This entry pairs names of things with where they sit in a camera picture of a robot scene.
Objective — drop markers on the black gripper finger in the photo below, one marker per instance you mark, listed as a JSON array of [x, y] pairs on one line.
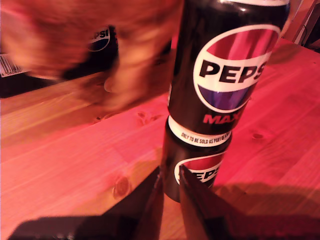
[[207, 217], [140, 210]]

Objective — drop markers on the black Pepsi Max can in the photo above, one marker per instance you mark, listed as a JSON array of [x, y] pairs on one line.
[[190, 155], [225, 75]]

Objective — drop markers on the black Pepsi Max multipack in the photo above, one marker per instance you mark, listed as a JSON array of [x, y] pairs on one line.
[[102, 57]]

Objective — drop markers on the orange tabby cat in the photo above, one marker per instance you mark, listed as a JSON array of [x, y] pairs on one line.
[[62, 37]]

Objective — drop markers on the wooden chair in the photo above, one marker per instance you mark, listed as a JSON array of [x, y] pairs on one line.
[[308, 21]]

